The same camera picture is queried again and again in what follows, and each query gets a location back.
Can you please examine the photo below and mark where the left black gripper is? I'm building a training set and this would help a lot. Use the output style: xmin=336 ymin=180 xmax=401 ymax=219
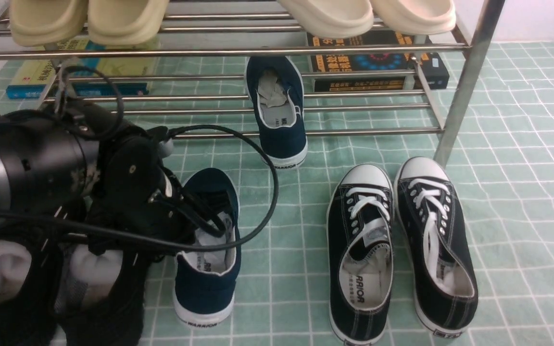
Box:
xmin=87 ymin=126 xmax=232 ymax=255

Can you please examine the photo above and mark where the navy slip-on shoe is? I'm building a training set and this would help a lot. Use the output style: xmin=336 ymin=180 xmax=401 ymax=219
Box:
xmin=173 ymin=167 xmax=241 ymax=329
xmin=244 ymin=56 xmax=308 ymax=169

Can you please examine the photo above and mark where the stainless steel shoe rack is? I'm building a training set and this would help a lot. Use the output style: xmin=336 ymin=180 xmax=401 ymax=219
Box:
xmin=0 ymin=0 xmax=505 ymax=167

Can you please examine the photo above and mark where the black mesh sneaker right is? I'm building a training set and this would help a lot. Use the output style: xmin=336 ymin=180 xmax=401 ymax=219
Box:
xmin=52 ymin=244 xmax=153 ymax=346

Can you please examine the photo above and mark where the black mesh sneaker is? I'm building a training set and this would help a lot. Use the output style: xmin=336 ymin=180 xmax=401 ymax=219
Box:
xmin=52 ymin=244 xmax=153 ymax=346
xmin=0 ymin=221 xmax=58 ymax=346

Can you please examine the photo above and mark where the black canvas lace-up left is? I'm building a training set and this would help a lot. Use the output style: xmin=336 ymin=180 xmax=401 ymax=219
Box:
xmin=326 ymin=164 xmax=394 ymax=346

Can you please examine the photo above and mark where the black canvas lace-up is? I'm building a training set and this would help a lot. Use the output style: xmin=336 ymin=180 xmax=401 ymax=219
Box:
xmin=393 ymin=156 xmax=478 ymax=339
xmin=326 ymin=164 xmax=394 ymax=346

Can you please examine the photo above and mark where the yellow blue book stack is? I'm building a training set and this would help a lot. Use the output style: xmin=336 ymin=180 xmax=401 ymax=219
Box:
xmin=6 ymin=38 xmax=160 ymax=99

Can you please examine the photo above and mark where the black mesh sneaker left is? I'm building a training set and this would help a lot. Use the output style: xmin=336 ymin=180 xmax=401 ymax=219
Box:
xmin=0 ymin=221 xmax=58 ymax=346

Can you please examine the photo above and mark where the beige slipper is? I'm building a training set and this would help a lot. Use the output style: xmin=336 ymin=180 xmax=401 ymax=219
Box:
xmin=87 ymin=0 xmax=169 ymax=46
xmin=8 ymin=0 xmax=88 ymax=47

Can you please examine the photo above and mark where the cream slipper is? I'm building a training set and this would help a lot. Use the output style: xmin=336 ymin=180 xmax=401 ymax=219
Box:
xmin=277 ymin=0 xmax=375 ymax=39
xmin=371 ymin=0 xmax=456 ymax=36

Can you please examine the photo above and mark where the black canvas lace-up right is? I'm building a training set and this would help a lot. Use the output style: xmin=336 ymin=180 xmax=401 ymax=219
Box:
xmin=393 ymin=156 xmax=478 ymax=339

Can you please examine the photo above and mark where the black orange book stack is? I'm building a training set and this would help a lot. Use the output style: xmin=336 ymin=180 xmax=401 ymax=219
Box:
xmin=306 ymin=29 xmax=449 ymax=92

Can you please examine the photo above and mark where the beige slipper far left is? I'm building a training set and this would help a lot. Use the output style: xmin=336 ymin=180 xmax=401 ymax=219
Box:
xmin=8 ymin=0 xmax=88 ymax=47

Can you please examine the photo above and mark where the cream slipper far right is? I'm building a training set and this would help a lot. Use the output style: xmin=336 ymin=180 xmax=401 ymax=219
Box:
xmin=371 ymin=0 xmax=456 ymax=36

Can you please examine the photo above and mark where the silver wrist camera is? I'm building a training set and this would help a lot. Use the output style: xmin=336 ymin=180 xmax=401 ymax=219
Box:
xmin=157 ymin=138 xmax=175 ymax=159

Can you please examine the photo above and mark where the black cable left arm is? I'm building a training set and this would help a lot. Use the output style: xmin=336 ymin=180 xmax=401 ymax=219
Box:
xmin=0 ymin=65 xmax=280 ymax=254

